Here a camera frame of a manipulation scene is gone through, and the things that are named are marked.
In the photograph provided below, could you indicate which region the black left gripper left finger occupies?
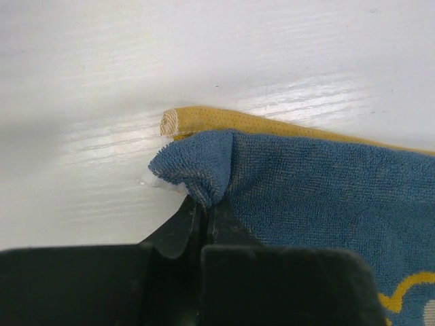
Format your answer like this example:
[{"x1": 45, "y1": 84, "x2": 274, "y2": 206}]
[{"x1": 1, "y1": 197, "x2": 203, "y2": 325}]

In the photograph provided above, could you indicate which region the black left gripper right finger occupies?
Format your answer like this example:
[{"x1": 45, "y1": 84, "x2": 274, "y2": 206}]
[{"x1": 200, "y1": 201, "x2": 386, "y2": 325}]

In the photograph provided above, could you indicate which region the yellow tiger towel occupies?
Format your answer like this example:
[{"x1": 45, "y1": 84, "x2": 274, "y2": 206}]
[{"x1": 149, "y1": 106, "x2": 434, "y2": 325}]

